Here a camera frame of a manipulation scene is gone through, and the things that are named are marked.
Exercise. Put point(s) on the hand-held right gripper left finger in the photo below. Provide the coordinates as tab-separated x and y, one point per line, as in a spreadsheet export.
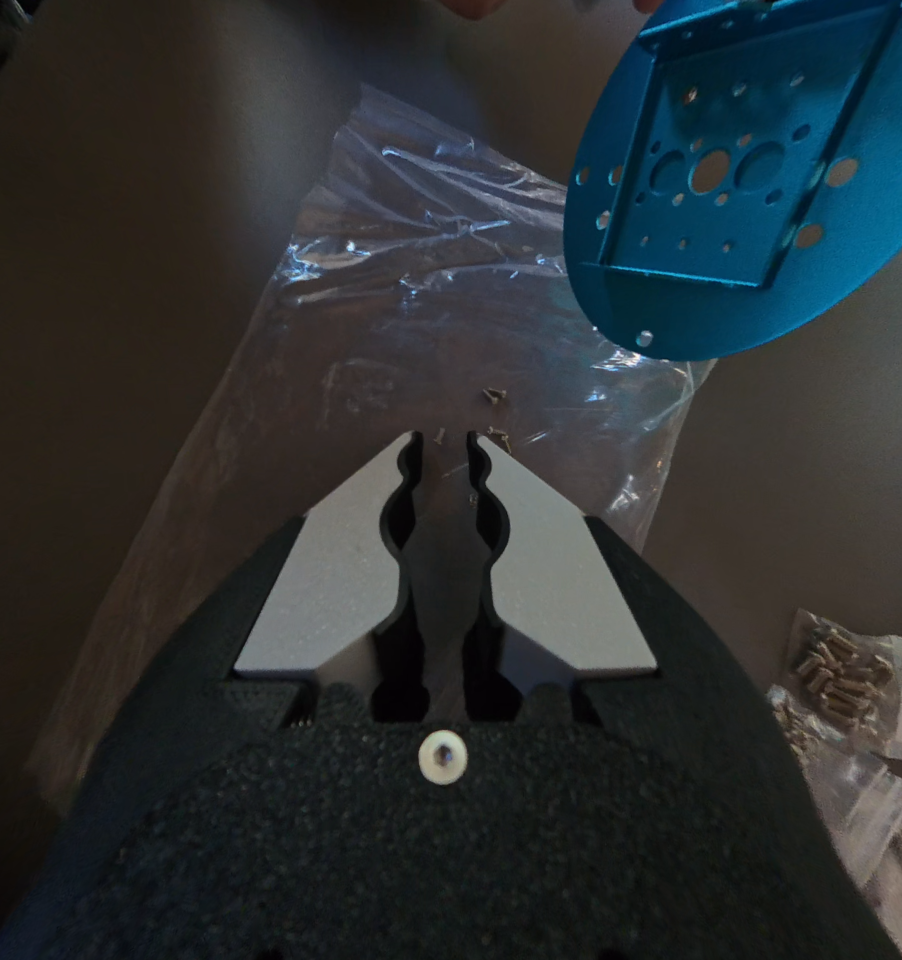
323	592

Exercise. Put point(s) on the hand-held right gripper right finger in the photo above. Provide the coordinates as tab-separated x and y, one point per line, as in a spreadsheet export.
571	592

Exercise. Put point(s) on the small screws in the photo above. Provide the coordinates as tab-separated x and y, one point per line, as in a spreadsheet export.
494	393

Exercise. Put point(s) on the grey desk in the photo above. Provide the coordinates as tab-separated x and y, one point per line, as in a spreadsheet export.
120	225

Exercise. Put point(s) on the person's left hand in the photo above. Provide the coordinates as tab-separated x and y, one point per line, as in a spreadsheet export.
481	7

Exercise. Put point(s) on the pile of screw bags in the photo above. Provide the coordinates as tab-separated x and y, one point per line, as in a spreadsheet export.
833	667

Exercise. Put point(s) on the clear plastic bag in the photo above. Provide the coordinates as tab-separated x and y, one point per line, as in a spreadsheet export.
421	315

